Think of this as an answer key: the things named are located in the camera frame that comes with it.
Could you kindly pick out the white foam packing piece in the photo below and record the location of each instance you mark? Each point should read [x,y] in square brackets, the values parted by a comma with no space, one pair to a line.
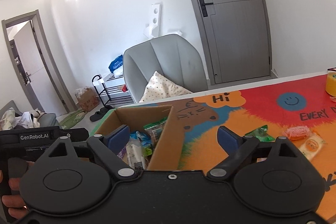
[153,28]

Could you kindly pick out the colourful cat table mat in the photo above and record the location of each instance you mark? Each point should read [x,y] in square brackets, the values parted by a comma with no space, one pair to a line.
[279,105]

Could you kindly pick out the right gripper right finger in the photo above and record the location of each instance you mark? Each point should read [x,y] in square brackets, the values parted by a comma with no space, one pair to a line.
[239,150]

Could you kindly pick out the white cookie packet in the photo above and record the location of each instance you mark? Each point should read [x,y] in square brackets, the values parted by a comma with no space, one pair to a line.
[312,146]

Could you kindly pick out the blue plastic bag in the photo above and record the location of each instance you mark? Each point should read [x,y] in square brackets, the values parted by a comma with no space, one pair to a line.
[116,63]

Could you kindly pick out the black door handle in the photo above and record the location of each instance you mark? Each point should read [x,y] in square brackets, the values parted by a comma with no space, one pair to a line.
[203,6]

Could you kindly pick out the yellow tape roll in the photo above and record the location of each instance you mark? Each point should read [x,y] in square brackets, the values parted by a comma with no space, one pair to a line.
[330,87]

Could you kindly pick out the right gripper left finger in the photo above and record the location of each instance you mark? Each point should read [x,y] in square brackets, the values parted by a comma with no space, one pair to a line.
[105,149]

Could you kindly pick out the black shoe rack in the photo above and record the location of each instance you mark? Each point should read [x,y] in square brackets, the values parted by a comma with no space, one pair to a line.
[112,91]

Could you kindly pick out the dotted cream cushion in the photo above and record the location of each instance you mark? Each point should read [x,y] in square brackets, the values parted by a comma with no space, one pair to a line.
[159,87]

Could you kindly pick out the grey armchair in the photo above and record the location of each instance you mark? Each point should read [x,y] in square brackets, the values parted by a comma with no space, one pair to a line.
[171,56]

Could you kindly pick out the purple snack packet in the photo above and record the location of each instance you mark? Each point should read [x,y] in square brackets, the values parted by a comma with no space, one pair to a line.
[123,155]

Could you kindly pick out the orange snack packet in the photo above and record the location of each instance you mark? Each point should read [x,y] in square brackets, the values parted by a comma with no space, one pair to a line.
[297,133]

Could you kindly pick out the brown box on floor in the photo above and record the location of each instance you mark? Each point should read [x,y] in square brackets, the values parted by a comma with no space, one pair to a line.
[86,98]

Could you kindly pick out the blue snack packet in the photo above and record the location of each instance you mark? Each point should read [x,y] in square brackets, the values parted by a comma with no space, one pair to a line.
[144,139]

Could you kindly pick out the grey door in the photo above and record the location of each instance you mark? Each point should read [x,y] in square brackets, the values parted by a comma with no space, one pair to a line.
[235,39]

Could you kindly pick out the green candy wrapper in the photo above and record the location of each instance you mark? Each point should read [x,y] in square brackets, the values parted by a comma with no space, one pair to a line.
[261,133]

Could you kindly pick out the green floor mat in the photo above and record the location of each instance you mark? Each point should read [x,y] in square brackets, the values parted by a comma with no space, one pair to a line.
[72,119]

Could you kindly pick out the person's left hand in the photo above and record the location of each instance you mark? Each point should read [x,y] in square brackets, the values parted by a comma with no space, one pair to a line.
[15,203]

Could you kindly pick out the green striped cracker packet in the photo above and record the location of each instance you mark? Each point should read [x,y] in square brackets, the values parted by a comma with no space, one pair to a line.
[155,129]

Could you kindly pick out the black slippers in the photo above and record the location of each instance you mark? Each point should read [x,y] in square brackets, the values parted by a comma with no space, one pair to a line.
[98,115]

